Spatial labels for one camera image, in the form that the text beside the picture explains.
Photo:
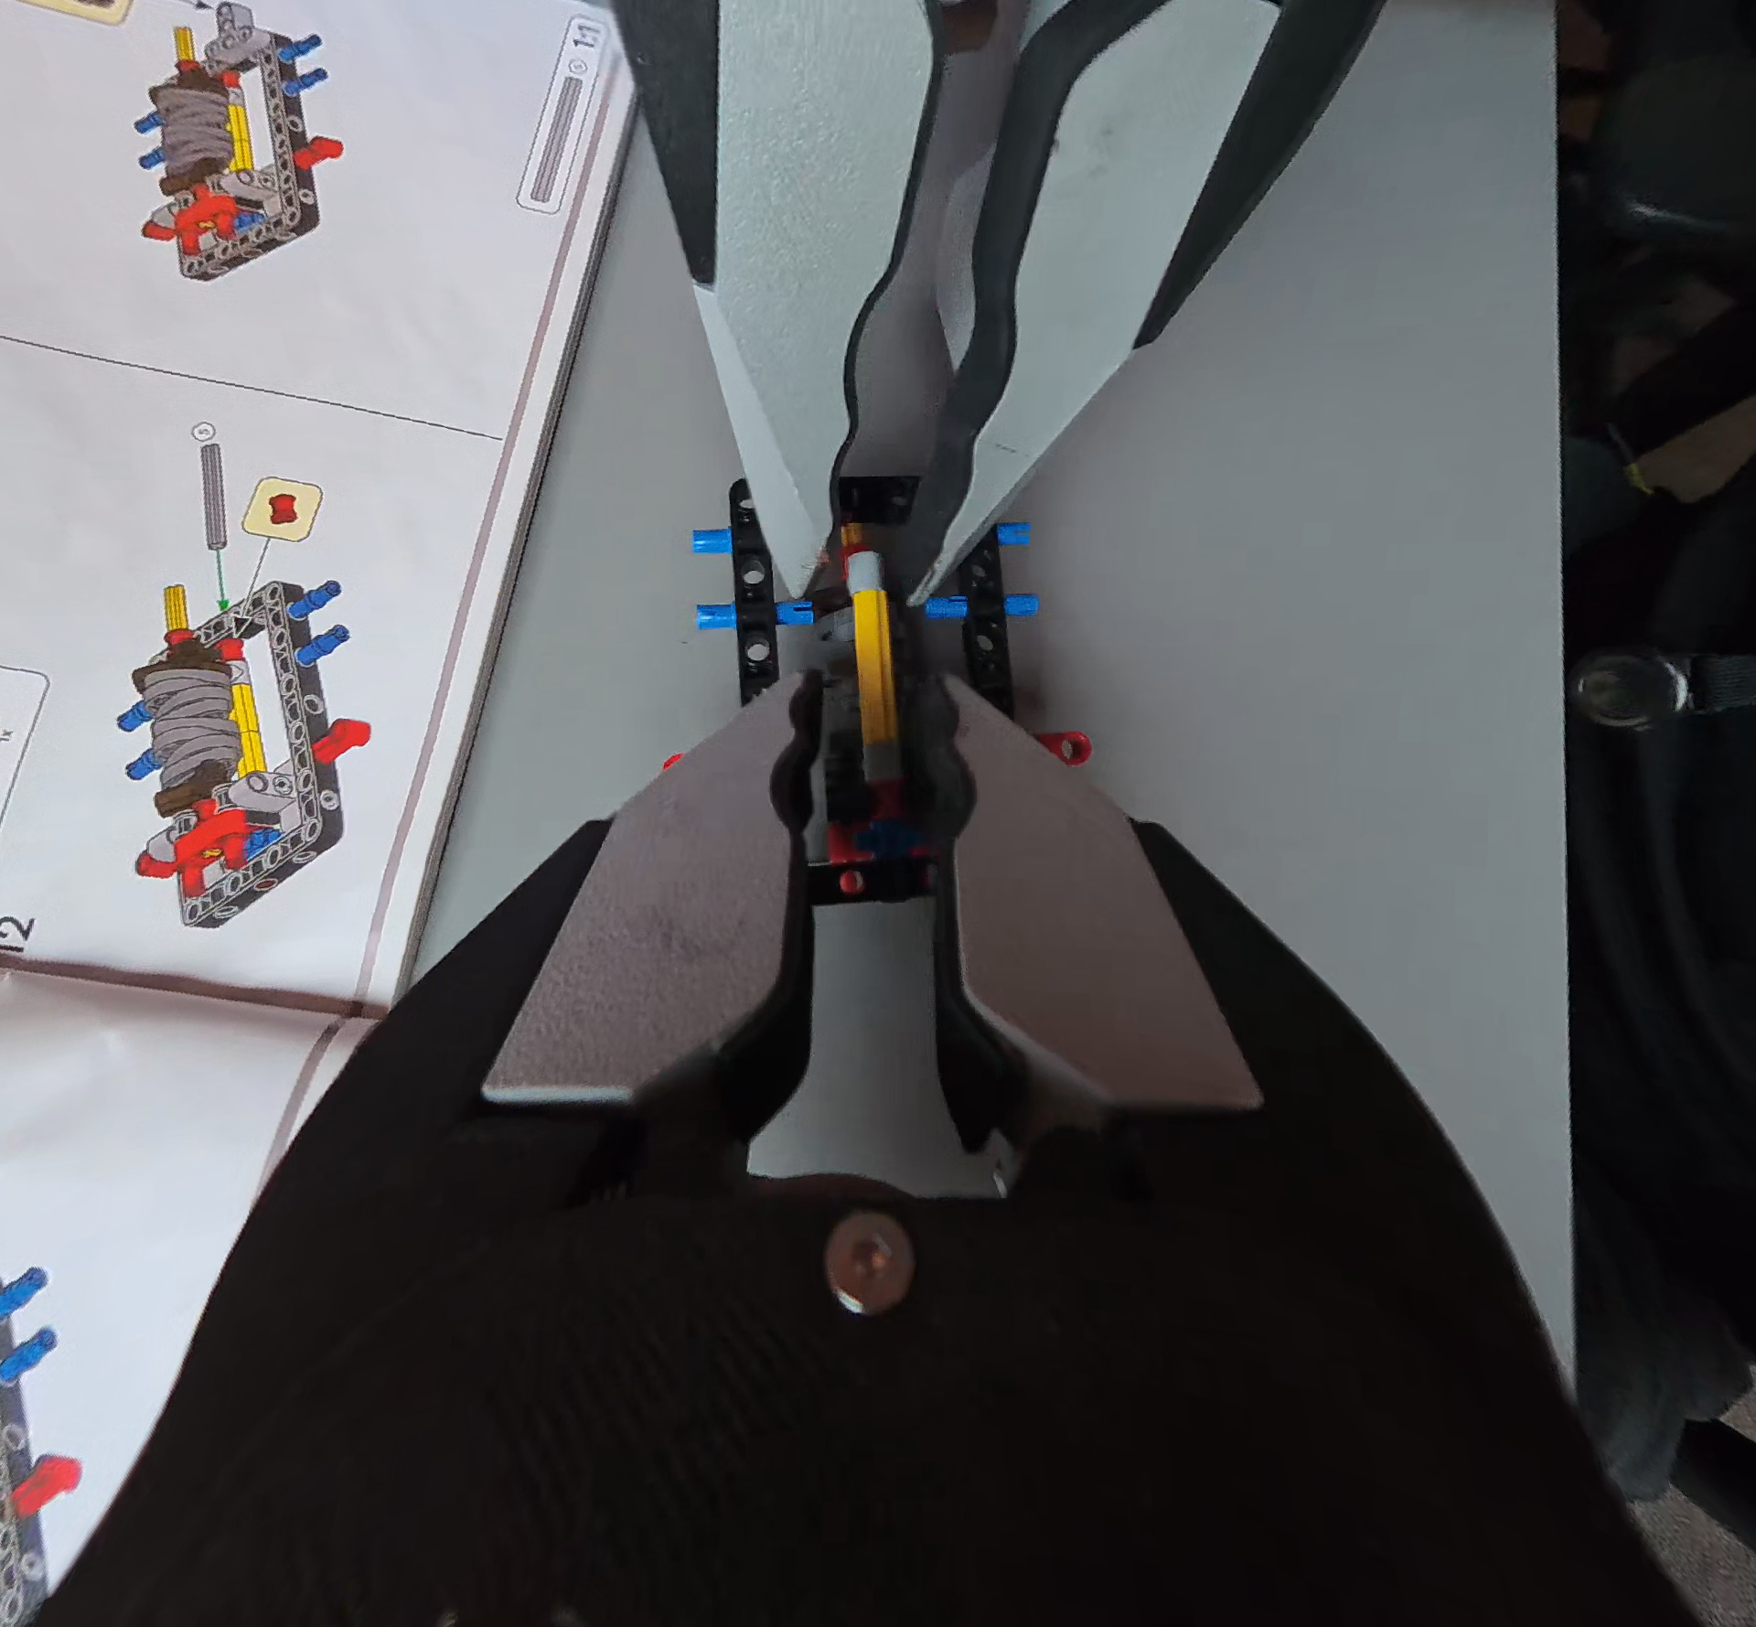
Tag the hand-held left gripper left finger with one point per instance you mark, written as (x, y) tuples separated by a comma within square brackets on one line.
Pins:
[(659, 955)]

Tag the lego instruction booklet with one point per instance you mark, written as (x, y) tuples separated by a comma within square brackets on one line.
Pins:
[(275, 351)]

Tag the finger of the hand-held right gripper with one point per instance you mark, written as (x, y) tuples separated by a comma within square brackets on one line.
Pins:
[(811, 145), (1125, 173)]

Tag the person's black jacket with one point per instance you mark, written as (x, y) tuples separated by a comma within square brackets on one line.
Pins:
[(1675, 970)]

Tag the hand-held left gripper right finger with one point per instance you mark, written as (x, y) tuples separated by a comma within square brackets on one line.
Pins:
[(1084, 955)]

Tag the black frame lego assembly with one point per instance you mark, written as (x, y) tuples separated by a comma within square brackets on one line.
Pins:
[(872, 653)]

